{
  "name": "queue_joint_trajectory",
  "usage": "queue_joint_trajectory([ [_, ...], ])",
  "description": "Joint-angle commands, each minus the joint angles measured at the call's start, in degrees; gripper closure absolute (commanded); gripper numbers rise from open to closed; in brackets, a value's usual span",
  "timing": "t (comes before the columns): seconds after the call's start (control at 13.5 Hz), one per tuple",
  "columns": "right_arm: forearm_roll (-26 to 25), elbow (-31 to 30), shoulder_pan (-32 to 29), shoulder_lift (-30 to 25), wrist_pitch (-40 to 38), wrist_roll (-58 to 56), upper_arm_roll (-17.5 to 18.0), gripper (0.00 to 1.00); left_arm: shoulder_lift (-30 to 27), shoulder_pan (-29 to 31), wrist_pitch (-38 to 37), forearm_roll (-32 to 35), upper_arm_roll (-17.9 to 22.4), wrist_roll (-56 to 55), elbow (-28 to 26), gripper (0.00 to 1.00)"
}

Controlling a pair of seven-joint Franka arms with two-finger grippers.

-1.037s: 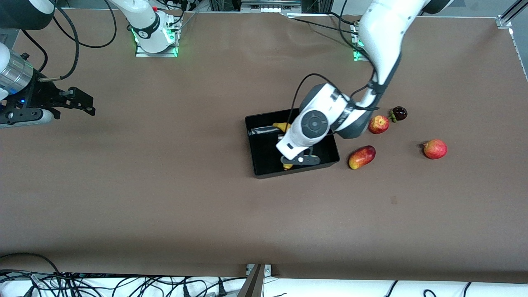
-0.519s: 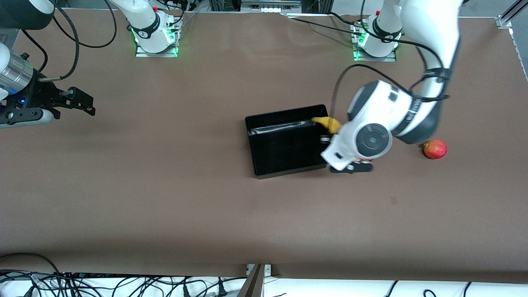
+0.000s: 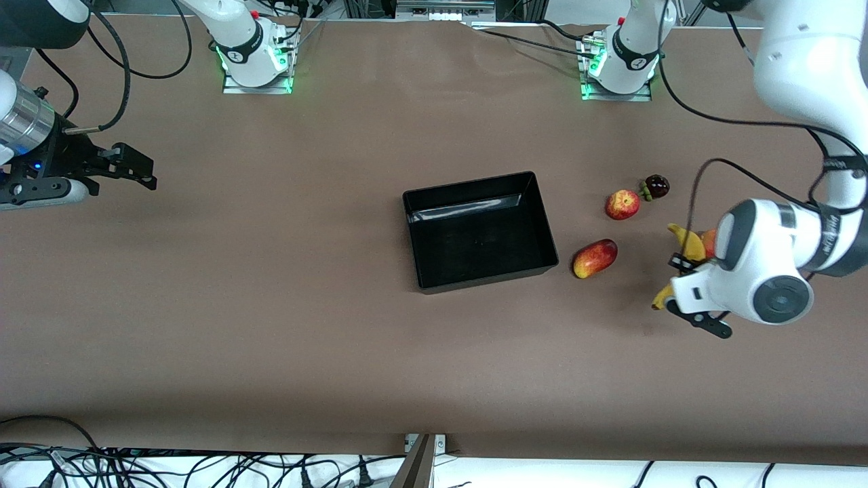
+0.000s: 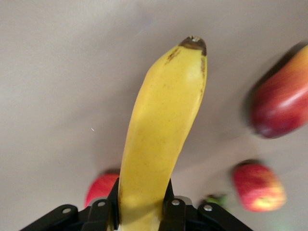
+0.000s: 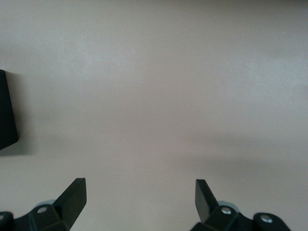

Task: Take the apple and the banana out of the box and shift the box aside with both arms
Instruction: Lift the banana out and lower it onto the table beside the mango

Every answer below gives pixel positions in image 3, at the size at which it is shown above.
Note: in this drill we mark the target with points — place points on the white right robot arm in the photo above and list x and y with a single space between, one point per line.
237 30

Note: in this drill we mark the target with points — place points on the silver metal device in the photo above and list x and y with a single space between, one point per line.
444 13

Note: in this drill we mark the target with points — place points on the brown table cover sheet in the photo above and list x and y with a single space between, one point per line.
434 352

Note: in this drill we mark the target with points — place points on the dark slanted post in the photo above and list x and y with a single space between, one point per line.
415 468

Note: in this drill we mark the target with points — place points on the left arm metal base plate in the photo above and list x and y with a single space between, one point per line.
593 96

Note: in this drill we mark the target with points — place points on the yellow banana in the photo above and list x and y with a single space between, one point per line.
692 244

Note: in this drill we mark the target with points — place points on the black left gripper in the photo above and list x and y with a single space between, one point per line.
675 265

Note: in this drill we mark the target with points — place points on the small silver metal bracket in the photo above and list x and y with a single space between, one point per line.
441 444

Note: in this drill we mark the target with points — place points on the dark purple mangosteen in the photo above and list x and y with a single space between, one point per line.
656 186

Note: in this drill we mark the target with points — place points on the red yellow apple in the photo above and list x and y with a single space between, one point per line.
622 205

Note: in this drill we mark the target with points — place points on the red yellow mango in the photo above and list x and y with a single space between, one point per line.
595 258

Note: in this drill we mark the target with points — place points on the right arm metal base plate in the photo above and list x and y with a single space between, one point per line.
234 88

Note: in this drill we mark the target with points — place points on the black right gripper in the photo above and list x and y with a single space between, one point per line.
70 157

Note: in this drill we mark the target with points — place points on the black plastic box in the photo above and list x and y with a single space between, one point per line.
481 237

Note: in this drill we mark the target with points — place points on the red round pomegranate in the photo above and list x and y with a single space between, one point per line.
710 242

